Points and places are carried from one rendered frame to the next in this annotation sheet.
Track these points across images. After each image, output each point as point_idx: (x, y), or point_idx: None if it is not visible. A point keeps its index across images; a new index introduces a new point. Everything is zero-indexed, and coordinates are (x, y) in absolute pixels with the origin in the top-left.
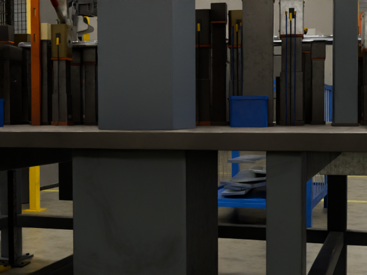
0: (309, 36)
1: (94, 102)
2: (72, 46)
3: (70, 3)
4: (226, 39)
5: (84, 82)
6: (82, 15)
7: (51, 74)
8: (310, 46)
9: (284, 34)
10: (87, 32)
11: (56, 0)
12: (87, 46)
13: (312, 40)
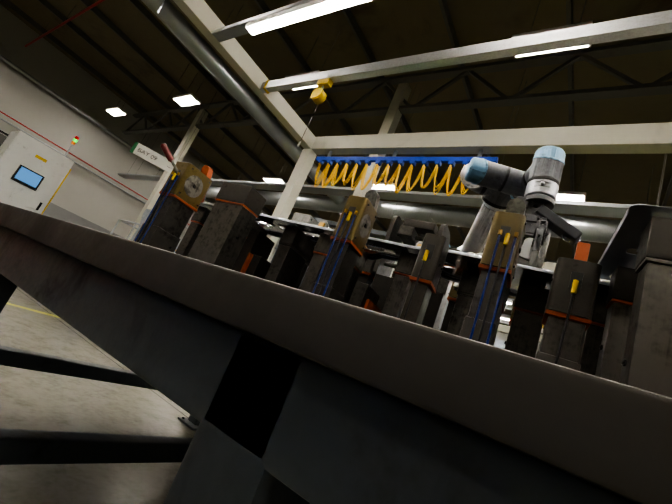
0: (275, 233)
1: None
2: (544, 282)
3: (551, 230)
4: None
5: (548, 315)
6: (533, 236)
7: (584, 337)
8: (253, 223)
9: None
10: (521, 256)
11: None
12: (517, 274)
13: (256, 219)
